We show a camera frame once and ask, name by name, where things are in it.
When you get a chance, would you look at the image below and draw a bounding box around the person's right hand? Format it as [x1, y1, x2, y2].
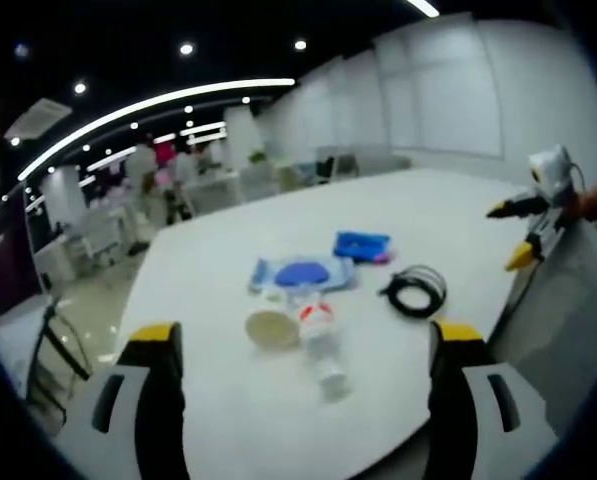
[560, 192, 597, 226]

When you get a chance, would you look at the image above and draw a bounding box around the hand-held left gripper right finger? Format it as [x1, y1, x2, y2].
[426, 319, 560, 480]

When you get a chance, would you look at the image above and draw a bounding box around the curved ceiling light strip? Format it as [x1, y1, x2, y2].
[16, 77, 297, 182]

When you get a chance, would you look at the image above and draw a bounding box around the blue item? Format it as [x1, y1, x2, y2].
[247, 253, 357, 296]

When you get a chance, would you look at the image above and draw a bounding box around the clear plastic bottle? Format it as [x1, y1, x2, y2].
[290, 292, 352, 401]

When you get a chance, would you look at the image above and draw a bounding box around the white table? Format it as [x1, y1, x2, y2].
[90, 167, 587, 480]

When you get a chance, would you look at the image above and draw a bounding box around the cream paper cup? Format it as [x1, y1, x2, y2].
[244, 308, 300, 349]

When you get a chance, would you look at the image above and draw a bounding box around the black metal stand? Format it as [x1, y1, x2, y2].
[25, 294, 97, 401]

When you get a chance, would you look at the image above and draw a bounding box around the black cable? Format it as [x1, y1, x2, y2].
[377, 264, 449, 319]

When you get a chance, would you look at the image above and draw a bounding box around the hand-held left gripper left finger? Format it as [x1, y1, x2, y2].
[52, 321, 188, 480]

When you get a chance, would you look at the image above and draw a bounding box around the dark blue round pad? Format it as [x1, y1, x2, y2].
[275, 260, 329, 289]

